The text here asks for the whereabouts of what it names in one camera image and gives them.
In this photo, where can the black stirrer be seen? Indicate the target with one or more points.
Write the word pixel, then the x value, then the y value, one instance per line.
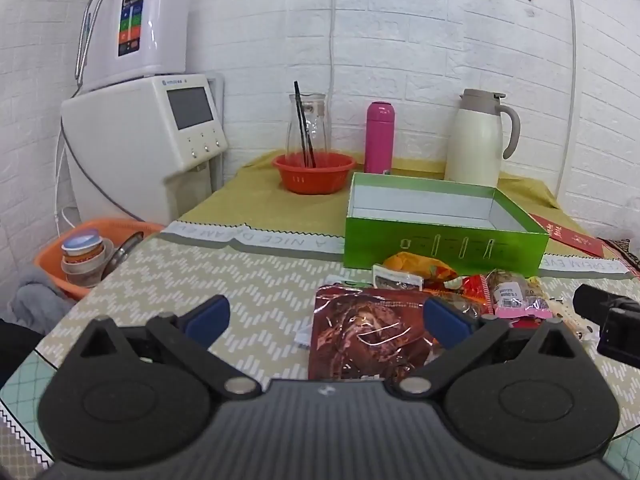
pixel 301 120

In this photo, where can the green cardboard box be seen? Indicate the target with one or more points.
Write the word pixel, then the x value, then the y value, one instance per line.
pixel 440 250

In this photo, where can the orange snack packet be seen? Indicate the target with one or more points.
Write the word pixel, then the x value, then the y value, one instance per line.
pixel 420 265

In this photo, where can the yellow-green tablecloth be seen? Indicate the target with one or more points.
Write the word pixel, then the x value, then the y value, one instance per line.
pixel 240 200

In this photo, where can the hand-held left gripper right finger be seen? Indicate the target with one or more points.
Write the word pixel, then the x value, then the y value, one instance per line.
pixel 442 322

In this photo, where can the red envelope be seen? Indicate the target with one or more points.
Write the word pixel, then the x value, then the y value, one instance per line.
pixel 575 240

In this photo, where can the clear packet with dark label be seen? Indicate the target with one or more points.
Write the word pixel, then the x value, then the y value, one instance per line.
pixel 395 277

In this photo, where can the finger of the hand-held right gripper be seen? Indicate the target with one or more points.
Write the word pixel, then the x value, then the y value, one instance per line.
pixel 590 302

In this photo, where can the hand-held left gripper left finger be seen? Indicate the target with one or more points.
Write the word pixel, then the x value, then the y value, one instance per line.
pixel 207 317

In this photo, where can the pink trimmed cake packet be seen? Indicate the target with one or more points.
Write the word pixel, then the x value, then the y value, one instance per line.
pixel 515 292

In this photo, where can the red snack packet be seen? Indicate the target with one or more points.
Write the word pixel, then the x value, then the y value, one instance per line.
pixel 475 290

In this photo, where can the cream thermal carafe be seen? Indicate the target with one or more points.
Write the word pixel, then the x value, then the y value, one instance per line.
pixel 475 150

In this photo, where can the white wall water ionizer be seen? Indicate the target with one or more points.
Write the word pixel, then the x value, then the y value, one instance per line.
pixel 160 35

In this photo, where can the blue lidded cup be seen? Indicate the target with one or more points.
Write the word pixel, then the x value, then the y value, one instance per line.
pixel 80 242

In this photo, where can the white wall pipe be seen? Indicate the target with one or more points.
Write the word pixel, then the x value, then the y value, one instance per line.
pixel 571 60

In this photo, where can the white water dispenser with screen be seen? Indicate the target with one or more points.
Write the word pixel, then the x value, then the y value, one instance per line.
pixel 125 150

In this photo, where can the glass pitcher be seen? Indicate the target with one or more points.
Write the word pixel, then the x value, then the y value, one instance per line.
pixel 317 125

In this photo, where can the grey cloth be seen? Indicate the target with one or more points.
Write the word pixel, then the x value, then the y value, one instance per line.
pixel 35 300

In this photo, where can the pink thermos bottle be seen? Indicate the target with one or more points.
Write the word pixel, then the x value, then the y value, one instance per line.
pixel 378 140

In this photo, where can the metal pan lid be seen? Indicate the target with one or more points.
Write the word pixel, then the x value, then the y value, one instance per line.
pixel 122 255

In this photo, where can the brown shiny snack packet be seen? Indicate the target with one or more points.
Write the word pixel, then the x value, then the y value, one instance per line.
pixel 360 330

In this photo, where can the red plastic basket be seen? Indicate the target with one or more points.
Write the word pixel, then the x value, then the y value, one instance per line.
pixel 312 180

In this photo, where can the orange plastic basin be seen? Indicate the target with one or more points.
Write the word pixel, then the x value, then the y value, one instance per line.
pixel 55 270

